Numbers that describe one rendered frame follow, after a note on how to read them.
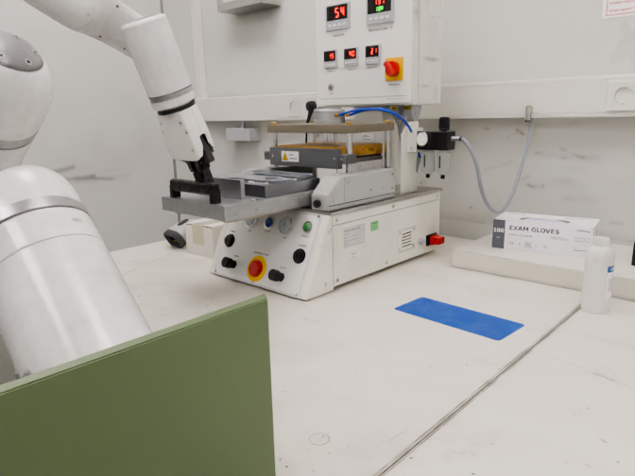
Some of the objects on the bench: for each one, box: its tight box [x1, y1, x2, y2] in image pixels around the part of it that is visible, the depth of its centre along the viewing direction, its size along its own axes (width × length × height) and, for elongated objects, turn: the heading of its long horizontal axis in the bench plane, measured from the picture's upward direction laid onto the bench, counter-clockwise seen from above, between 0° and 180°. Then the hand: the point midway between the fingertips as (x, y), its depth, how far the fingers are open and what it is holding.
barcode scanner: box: [163, 219, 198, 248], centre depth 167 cm, size 20×8×8 cm, turn 143°
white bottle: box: [581, 236, 615, 315], centre depth 104 cm, size 5×5×14 cm
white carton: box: [491, 212, 600, 258], centre depth 134 cm, size 12×23×7 cm, turn 63°
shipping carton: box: [186, 218, 224, 258], centre depth 159 cm, size 19×13×9 cm
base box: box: [210, 192, 444, 300], centre depth 140 cm, size 54×38×17 cm
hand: (204, 178), depth 110 cm, fingers closed, pressing on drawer
